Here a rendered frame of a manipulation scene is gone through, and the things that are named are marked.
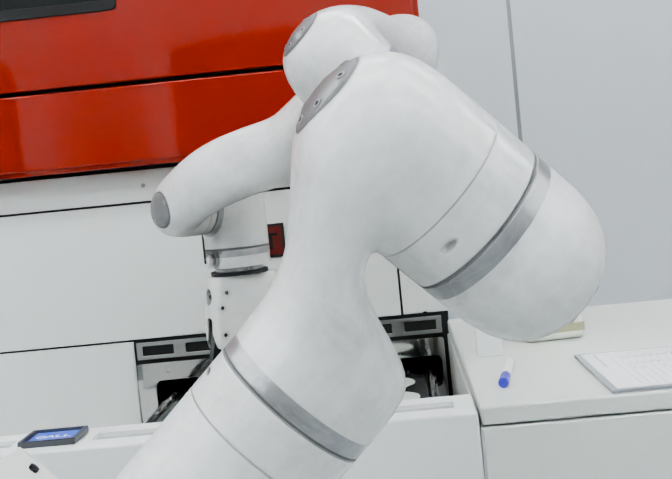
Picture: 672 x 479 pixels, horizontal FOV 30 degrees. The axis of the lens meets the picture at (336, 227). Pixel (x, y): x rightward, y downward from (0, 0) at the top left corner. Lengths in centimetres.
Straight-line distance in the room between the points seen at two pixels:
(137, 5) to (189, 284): 40
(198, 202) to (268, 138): 12
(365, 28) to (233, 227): 47
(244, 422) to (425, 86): 25
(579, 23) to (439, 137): 253
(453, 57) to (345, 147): 249
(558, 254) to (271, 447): 22
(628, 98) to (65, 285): 187
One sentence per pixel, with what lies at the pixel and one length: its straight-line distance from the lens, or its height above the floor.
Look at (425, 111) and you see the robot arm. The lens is 79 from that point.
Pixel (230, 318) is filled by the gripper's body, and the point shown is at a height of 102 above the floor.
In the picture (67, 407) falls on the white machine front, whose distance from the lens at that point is 186.
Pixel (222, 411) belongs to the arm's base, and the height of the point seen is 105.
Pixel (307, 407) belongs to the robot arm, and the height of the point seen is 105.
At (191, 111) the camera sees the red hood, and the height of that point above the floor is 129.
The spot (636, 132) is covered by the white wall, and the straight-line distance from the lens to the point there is 332.
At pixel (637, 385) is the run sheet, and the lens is 120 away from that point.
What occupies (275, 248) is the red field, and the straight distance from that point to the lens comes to 178.
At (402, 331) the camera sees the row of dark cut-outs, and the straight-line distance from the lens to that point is 178.
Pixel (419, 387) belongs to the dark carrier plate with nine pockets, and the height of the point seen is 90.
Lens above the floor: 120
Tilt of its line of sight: 3 degrees down
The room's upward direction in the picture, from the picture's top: 6 degrees counter-clockwise
